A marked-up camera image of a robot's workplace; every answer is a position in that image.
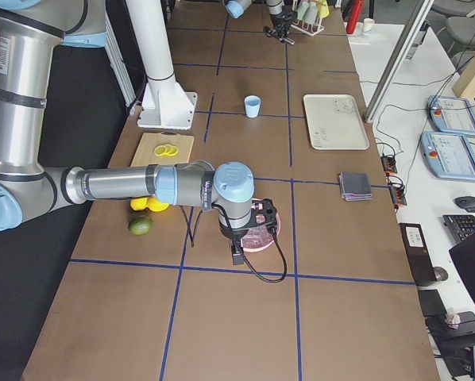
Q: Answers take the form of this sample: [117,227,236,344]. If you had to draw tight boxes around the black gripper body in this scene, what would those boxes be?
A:
[271,11,291,33]
[219,224,249,246]

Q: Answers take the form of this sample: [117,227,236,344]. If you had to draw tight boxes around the mint green cup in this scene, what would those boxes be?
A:
[293,0,309,21]

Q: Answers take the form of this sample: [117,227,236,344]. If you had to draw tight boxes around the clear ice cubes pile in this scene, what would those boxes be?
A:
[241,225,274,252]

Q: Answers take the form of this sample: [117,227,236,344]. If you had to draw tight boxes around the grey cup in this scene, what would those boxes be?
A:
[303,1,318,25]

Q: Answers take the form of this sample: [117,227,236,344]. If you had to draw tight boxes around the yellow cup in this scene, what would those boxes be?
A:
[315,0,330,19]

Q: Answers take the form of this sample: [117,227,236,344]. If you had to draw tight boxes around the light blue cup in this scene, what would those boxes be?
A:
[244,94,261,118]

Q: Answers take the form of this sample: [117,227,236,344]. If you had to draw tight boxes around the white paper cup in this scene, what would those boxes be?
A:
[361,17,375,33]

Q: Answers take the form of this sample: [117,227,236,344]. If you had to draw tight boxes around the pink bowl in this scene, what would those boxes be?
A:
[241,198,281,252]

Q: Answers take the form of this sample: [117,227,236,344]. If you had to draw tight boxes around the red bottle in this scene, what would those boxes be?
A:
[346,0,365,35]

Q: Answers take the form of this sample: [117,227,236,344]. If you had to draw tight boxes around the yellow lemon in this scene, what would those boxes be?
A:
[146,197,170,213]
[129,197,149,211]

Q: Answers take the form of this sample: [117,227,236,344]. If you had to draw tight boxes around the beige bear tray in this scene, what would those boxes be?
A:
[303,94,369,151]

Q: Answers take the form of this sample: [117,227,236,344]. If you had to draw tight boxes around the lemon slices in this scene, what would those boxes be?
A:
[153,144,179,157]

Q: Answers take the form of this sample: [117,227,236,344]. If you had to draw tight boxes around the wooden cutting board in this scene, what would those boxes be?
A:
[130,133,194,167]

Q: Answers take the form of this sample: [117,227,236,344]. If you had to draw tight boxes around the folded grey cloth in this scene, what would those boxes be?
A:
[338,172,373,202]

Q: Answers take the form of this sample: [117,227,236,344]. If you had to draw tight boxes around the orange black power strip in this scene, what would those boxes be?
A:
[380,155,407,210]

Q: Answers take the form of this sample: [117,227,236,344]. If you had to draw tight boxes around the black box with label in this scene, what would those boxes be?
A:
[399,223,436,287]

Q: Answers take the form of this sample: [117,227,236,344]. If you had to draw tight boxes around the grey office chair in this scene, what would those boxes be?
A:
[446,9,475,50]

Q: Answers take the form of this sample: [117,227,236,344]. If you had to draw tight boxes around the upper blue teach pendant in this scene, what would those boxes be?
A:
[427,95,475,137]

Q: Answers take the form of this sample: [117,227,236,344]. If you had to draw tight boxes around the blue teach pendant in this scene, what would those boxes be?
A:
[420,131,475,182]
[427,95,475,137]

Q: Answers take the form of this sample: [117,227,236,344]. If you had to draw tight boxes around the lower blue teach pendant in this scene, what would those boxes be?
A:
[420,131,475,182]

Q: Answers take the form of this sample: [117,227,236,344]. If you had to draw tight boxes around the black keyboard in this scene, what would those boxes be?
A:
[442,214,475,243]

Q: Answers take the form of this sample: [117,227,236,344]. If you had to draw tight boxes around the black computer mouse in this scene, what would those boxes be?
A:
[454,196,475,213]

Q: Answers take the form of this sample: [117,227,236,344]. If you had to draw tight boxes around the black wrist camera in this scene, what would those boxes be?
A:
[281,10,297,24]
[249,198,279,236]

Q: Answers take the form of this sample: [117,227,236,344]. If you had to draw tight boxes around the white wire cup rack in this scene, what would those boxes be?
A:
[292,18,325,37]

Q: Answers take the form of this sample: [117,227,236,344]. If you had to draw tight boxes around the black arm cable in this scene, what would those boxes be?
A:
[180,198,289,283]

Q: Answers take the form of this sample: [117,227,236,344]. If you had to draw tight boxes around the white camera mast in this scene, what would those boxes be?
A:
[126,0,174,81]

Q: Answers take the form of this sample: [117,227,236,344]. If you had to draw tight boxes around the white mast base plate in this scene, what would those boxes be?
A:
[137,80,198,130]

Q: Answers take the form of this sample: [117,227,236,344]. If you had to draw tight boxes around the aluminium frame post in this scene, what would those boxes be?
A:
[364,0,434,123]

